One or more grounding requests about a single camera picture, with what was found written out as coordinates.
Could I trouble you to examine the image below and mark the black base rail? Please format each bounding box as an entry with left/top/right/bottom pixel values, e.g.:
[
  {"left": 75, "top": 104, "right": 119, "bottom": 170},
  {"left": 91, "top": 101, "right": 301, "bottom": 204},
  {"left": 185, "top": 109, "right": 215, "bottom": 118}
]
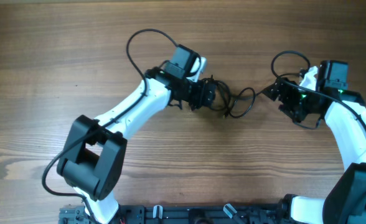
[{"left": 58, "top": 203, "right": 336, "bottom": 224}]

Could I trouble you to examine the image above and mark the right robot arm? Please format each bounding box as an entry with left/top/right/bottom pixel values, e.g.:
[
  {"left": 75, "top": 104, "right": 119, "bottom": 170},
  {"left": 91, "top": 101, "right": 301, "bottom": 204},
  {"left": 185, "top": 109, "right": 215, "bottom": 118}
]
[{"left": 263, "top": 60, "right": 366, "bottom": 223}]

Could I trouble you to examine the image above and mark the black usb cable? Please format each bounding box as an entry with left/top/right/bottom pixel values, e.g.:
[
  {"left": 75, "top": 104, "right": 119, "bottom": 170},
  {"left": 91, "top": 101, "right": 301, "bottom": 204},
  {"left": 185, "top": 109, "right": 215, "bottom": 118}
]
[{"left": 201, "top": 74, "right": 270, "bottom": 119}]

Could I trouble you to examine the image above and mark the left camera cable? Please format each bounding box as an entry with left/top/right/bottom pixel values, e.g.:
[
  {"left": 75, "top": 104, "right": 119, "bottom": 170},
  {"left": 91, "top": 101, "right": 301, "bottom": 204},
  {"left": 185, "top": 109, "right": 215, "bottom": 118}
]
[{"left": 41, "top": 28, "right": 179, "bottom": 223}]

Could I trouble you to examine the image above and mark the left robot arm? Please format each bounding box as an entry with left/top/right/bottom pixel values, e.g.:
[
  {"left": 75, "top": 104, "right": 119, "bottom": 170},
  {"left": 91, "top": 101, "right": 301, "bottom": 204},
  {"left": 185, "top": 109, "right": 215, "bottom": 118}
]
[{"left": 57, "top": 45, "right": 214, "bottom": 223}]

